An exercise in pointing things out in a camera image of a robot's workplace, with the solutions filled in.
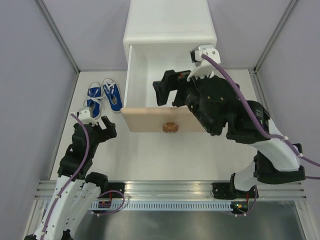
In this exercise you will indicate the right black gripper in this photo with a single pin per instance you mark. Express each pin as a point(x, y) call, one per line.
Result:
point(172, 81)

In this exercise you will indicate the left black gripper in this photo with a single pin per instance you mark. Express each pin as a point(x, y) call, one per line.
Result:
point(109, 133)

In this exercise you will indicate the beige drawer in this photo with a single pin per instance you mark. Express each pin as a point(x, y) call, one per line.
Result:
point(145, 120)

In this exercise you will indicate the blue sneaker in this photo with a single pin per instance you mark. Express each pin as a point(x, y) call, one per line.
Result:
point(94, 99)
point(112, 92)

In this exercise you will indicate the bear knob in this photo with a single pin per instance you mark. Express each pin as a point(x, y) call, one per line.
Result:
point(170, 127)

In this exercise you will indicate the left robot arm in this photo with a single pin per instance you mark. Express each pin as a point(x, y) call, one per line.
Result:
point(75, 188)

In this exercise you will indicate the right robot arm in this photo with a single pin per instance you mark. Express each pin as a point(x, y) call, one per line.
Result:
point(275, 162)

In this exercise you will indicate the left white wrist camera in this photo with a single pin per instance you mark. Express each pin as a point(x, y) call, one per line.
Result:
point(86, 116)

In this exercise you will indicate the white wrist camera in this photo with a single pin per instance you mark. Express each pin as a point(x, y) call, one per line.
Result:
point(86, 116)
point(199, 57)

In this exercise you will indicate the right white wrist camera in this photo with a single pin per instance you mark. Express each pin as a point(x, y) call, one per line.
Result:
point(199, 57)

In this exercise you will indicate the white cabinet frame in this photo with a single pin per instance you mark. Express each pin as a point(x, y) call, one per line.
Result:
point(160, 34)

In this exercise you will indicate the aluminium mounting rail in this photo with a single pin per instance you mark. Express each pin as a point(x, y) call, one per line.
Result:
point(204, 190)

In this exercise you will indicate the white slotted cable duct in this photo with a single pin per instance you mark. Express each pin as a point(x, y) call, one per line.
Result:
point(177, 206)

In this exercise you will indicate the right aluminium frame post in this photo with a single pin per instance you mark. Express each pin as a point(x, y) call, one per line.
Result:
point(276, 32)

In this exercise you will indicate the aluminium frame post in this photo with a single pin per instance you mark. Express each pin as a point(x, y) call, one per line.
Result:
point(276, 32)
point(57, 34)

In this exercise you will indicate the left aluminium frame post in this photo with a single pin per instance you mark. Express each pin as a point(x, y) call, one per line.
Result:
point(57, 34)

